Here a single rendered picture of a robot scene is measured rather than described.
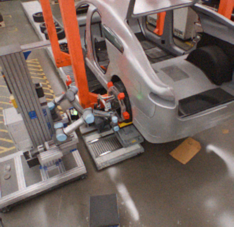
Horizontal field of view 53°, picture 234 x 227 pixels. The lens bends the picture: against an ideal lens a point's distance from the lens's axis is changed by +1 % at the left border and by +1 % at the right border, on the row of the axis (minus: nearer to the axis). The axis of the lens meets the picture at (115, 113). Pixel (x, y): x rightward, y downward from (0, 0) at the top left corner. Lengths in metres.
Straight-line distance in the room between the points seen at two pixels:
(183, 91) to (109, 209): 2.04
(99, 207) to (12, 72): 1.86
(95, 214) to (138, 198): 0.75
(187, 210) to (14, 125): 2.46
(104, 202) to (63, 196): 0.78
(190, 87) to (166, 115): 1.27
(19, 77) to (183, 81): 2.43
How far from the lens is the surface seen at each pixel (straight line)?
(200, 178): 3.81
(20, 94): 2.93
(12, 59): 2.75
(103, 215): 3.01
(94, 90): 4.65
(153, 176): 3.71
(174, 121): 2.78
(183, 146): 4.16
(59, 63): 5.61
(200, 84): 3.98
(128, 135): 3.97
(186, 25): 7.79
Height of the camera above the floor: 2.99
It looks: 39 degrees down
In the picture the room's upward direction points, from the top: 5 degrees counter-clockwise
